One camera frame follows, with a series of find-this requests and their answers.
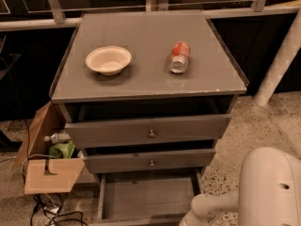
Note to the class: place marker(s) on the clear plastic bottle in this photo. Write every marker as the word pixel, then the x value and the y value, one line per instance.
pixel 58 138

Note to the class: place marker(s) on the metal railing frame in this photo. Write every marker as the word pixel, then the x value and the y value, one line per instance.
pixel 36 14

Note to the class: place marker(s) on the white paper bowl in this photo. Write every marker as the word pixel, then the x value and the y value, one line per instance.
pixel 108 60

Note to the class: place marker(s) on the grey top drawer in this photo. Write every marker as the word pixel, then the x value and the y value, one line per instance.
pixel 92 134

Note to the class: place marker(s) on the grey middle drawer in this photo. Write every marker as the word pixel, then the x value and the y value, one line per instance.
pixel 149 161

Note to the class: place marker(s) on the grey drawer cabinet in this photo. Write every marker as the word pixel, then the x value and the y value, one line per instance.
pixel 146 88

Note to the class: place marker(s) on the white diagonal post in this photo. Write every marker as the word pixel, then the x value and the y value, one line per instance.
pixel 281 63

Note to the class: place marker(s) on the green plastic bag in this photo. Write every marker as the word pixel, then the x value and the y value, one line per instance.
pixel 62 150

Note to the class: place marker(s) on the grey bottom drawer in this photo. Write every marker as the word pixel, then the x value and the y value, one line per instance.
pixel 146 198

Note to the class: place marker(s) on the brown cardboard box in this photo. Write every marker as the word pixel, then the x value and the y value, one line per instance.
pixel 43 173

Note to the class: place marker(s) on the red soda can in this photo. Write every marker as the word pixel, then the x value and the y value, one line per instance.
pixel 179 58

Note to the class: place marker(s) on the grey drawer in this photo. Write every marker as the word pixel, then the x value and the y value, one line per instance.
pixel 92 134
pixel 146 198
pixel 149 161

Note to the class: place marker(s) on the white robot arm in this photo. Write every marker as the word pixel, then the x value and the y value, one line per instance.
pixel 269 193

